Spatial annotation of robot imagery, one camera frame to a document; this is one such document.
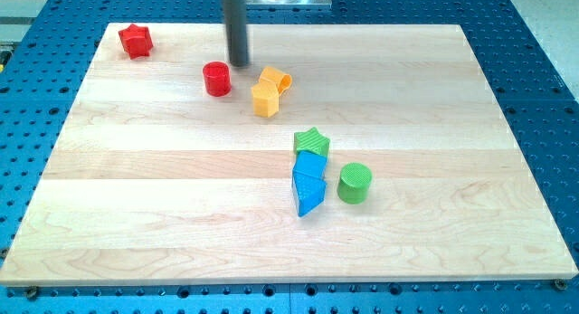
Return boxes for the red cylinder block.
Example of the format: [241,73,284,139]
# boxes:
[202,62,232,97]

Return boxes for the yellow hexagon block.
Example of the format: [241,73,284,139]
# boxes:
[251,81,280,118]

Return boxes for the blue cube block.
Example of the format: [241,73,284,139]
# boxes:
[292,151,327,179]

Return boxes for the green star block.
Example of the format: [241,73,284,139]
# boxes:
[293,127,330,157]

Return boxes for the blue triangle block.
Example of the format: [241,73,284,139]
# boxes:
[292,173,327,217]

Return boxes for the light wooden board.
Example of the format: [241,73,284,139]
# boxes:
[1,24,577,287]

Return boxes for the yellow heart block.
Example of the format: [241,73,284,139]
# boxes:
[259,66,292,95]

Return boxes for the green cylinder block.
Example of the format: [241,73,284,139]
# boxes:
[337,162,373,205]

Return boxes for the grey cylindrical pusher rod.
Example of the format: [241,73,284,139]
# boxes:
[222,0,250,68]

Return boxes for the red star block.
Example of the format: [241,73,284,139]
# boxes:
[119,24,153,59]

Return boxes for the left board clamp screw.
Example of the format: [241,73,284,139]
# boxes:
[23,286,39,300]

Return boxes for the board clamp screw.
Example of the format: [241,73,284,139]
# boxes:
[553,279,567,290]
[23,286,39,300]

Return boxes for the right board clamp screw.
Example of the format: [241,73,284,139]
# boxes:
[553,279,567,290]

